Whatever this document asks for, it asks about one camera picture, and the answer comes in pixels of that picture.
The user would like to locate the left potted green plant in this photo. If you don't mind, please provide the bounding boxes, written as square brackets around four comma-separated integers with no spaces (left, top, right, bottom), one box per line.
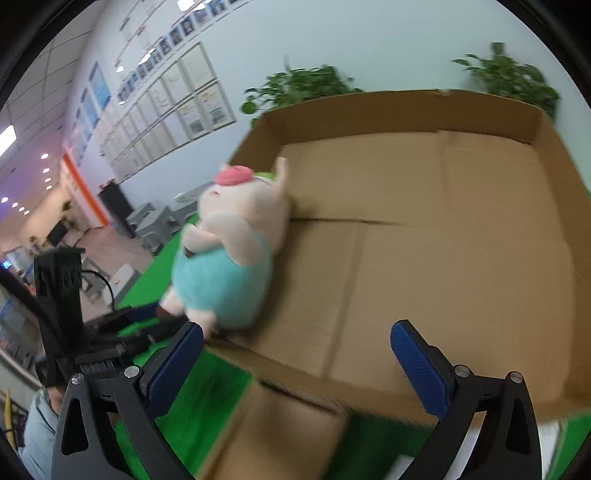
[240,61,363,125]

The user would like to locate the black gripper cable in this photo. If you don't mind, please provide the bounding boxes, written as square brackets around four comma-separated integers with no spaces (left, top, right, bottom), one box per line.
[80,269,116,312]

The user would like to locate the right potted green plant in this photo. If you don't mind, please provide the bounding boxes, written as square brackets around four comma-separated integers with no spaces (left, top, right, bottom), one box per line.
[452,42,561,122]

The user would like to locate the green table cloth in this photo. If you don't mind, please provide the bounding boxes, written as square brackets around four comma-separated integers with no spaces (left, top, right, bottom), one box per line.
[110,211,591,480]

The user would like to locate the brown cardboard insert tray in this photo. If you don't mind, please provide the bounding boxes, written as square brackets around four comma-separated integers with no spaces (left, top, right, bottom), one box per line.
[195,381,349,480]

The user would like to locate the framed certificates on wall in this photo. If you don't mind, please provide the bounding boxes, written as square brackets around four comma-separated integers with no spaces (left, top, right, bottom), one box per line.
[96,42,236,182]

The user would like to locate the large flat cardboard box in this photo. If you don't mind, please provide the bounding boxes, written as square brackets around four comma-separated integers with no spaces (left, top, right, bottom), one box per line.
[208,91,590,423]

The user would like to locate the grey plastic stools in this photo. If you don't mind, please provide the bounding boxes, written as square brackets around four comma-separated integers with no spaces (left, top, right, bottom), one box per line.
[126,190,199,256]

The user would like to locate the pink pig plush toy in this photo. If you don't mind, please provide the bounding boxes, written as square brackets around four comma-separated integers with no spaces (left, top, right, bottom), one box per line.
[156,157,290,338]

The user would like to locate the potted green plant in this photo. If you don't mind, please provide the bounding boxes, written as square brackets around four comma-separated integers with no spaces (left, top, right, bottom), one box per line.
[240,61,363,125]
[452,42,561,122]

